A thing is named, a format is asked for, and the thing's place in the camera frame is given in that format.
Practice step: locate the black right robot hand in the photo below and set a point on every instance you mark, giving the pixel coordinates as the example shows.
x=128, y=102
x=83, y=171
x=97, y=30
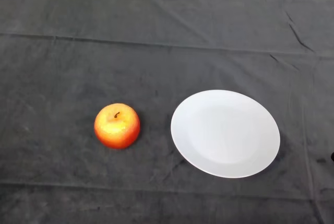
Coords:
x=332, y=156

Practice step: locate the white round plate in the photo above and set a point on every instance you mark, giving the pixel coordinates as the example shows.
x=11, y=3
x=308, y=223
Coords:
x=225, y=135

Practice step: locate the red yellow apple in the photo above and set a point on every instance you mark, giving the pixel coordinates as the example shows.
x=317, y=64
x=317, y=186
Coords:
x=117, y=132

